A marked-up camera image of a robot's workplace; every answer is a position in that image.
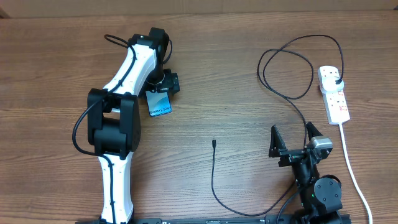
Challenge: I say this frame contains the white power strip cord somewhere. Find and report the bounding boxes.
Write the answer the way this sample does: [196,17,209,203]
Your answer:
[338,123,374,224]

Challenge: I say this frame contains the blue Galaxy smartphone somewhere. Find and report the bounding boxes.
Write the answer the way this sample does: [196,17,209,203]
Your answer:
[146,91,172,117]

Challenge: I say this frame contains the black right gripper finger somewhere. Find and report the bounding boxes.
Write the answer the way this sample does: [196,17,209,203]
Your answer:
[306,121,322,139]
[269,125,287,152]

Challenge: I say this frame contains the white power strip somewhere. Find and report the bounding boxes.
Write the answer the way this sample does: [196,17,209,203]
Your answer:
[317,65,350,125]

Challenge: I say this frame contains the white charger plug adapter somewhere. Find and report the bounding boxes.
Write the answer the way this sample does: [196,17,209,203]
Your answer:
[320,77,345,94]

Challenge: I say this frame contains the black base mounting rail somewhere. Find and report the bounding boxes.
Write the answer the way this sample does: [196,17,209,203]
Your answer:
[74,213,352,224]

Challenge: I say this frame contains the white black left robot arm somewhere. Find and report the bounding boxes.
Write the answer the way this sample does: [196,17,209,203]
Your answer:
[72,27,180,223]

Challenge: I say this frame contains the black USB charger cable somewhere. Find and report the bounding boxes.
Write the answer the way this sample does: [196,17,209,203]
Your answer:
[211,34,345,217]

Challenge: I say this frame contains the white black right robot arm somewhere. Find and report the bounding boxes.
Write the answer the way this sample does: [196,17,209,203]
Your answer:
[269,122,343,223]

